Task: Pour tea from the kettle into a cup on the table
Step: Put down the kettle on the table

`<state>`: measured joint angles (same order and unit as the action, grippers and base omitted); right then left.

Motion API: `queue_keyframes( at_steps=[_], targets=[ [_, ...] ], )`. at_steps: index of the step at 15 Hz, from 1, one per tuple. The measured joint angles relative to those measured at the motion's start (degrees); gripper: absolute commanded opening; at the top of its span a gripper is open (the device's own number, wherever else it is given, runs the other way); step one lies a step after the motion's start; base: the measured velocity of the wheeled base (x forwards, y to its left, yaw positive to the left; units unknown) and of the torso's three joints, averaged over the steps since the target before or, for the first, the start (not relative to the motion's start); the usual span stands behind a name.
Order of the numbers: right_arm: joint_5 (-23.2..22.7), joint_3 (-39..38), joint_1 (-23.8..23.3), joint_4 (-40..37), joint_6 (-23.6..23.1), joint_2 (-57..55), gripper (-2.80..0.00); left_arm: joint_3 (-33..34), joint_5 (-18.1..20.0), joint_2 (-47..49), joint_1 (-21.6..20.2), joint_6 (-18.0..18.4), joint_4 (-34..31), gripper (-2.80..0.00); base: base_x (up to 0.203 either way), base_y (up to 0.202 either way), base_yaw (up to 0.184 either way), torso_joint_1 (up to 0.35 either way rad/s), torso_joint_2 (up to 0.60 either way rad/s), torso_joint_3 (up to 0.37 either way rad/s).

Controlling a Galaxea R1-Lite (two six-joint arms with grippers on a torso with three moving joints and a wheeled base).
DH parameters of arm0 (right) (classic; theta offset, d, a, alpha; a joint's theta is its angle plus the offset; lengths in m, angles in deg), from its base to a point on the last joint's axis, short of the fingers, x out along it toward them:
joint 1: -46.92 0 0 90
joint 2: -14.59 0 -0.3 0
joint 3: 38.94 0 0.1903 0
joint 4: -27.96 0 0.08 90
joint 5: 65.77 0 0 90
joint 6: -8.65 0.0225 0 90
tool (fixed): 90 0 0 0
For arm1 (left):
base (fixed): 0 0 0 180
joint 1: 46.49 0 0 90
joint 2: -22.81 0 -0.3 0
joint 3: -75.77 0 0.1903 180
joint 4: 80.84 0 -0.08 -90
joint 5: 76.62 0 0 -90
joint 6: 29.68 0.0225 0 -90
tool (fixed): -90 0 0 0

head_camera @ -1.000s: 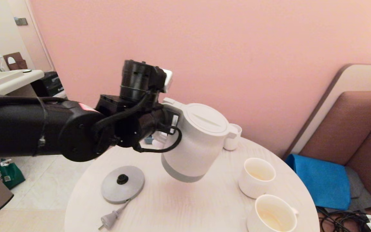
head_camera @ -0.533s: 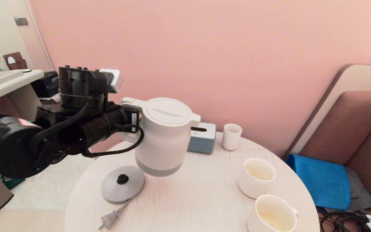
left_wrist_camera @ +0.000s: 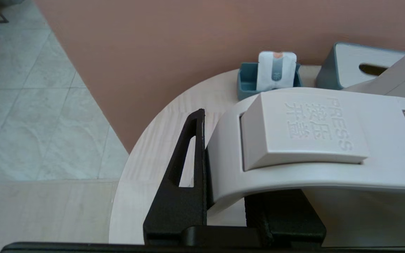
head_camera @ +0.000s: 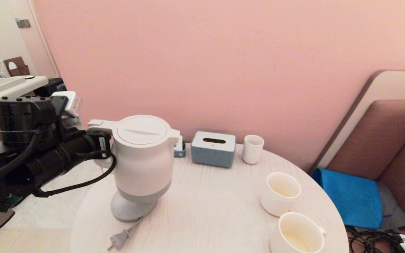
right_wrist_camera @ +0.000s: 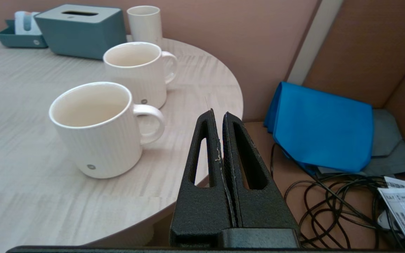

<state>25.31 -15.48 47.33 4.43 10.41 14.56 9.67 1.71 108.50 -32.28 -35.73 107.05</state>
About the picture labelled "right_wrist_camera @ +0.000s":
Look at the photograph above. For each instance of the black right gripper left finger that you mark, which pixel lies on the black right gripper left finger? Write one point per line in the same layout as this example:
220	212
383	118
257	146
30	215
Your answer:
202	211

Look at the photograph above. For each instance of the small grey-blue tray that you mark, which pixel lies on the small grey-blue tray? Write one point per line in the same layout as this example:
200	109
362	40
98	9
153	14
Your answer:
19	41

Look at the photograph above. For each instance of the blue cloth bag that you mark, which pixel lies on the blue cloth bag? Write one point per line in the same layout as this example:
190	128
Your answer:
322	130

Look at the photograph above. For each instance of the white ribbed mug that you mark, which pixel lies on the white ribbed mug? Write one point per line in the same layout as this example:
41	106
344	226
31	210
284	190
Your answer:
98	147
141	80

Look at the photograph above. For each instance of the grey-blue tissue box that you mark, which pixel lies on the grey-blue tissue box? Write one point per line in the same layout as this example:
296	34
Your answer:
79	37

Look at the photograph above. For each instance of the grey cloth bag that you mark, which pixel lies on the grey cloth bag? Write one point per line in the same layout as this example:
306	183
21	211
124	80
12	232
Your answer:
389	140

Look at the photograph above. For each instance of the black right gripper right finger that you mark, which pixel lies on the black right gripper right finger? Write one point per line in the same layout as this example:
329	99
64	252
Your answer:
262	211

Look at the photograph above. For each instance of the white sachet packets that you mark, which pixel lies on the white sachet packets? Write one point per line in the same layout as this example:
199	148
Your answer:
26	24

